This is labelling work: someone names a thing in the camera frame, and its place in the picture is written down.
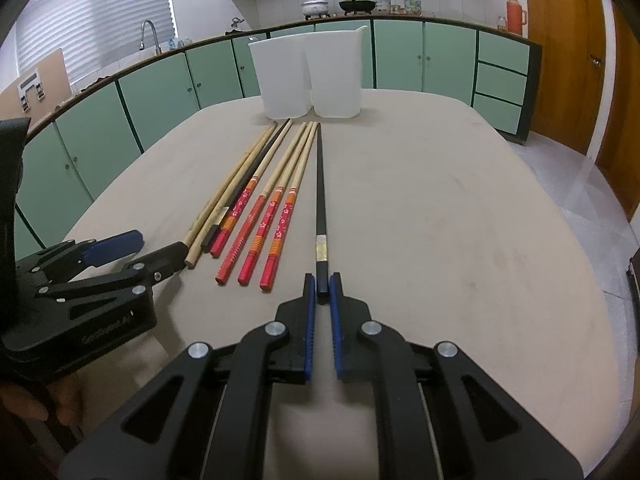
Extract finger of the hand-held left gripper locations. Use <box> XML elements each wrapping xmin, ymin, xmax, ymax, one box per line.
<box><xmin>35</xmin><ymin>241</ymin><xmax>189</xmax><ymax>307</ymax></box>
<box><xmin>15</xmin><ymin>230</ymin><xmax>146</xmax><ymax>286</ymax></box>

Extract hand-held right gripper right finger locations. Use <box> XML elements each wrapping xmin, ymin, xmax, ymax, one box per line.
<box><xmin>329</xmin><ymin>272</ymin><xmax>585</xmax><ymax>480</ymax></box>

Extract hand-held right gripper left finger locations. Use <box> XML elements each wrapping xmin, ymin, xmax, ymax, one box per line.
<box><xmin>60</xmin><ymin>273</ymin><xmax>317</xmax><ymax>480</ymax></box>

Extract plain wooden chopstick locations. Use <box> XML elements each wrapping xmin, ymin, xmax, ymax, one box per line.
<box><xmin>182</xmin><ymin>122</ymin><xmax>276</xmax><ymax>245</ymax></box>
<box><xmin>184</xmin><ymin>121</ymin><xmax>280</xmax><ymax>267</ymax></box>

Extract red-handled wooden chopstick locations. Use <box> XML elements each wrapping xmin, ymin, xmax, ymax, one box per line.
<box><xmin>210</xmin><ymin>122</ymin><xmax>296</xmax><ymax>258</ymax></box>
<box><xmin>259</xmin><ymin>121</ymin><xmax>320</xmax><ymax>292</ymax></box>
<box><xmin>237</xmin><ymin>120</ymin><xmax>315</xmax><ymax>285</ymax></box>
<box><xmin>215</xmin><ymin>121</ymin><xmax>307</xmax><ymax>285</ymax></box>

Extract black chopstick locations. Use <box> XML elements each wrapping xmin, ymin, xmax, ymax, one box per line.
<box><xmin>314</xmin><ymin>125</ymin><xmax>332</xmax><ymax>307</ymax></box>
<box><xmin>201</xmin><ymin>118</ymin><xmax>292</xmax><ymax>253</ymax></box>

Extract white plastic container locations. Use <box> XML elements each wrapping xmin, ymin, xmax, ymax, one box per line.
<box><xmin>302</xmin><ymin>25</ymin><xmax>368</xmax><ymax>118</ymax></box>
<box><xmin>248</xmin><ymin>35</ymin><xmax>312</xmax><ymax>120</ymax></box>

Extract person's left hand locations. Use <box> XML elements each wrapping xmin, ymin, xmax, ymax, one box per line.
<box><xmin>0</xmin><ymin>371</ymin><xmax>86</xmax><ymax>427</ymax></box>

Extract green base cabinet run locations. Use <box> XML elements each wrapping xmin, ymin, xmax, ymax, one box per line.
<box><xmin>0</xmin><ymin>16</ymin><xmax>543</xmax><ymax>261</ymax></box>

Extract cardboard panel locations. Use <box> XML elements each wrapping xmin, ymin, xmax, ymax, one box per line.
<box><xmin>0</xmin><ymin>49</ymin><xmax>71</xmax><ymax>121</ymax></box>

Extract metal faucet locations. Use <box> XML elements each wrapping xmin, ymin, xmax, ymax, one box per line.
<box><xmin>140</xmin><ymin>20</ymin><xmax>162</xmax><ymax>57</ymax></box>

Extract white window blinds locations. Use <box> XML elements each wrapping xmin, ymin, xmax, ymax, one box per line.
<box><xmin>12</xmin><ymin>0</ymin><xmax>176</xmax><ymax>86</ymax></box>

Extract black cabinet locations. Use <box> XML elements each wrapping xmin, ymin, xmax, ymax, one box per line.
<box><xmin>625</xmin><ymin>247</ymin><xmax>640</xmax><ymax>311</ymax></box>

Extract wooden door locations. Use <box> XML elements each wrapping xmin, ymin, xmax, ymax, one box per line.
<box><xmin>597</xmin><ymin>5</ymin><xmax>640</xmax><ymax>221</ymax></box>
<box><xmin>522</xmin><ymin>0</ymin><xmax>608</xmax><ymax>156</ymax></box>

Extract orange thermos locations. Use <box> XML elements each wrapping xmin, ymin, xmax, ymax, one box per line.
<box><xmin>506</xmin><ymin>0</ymin><xmax>528</xmax><ymax>36</ymax></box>

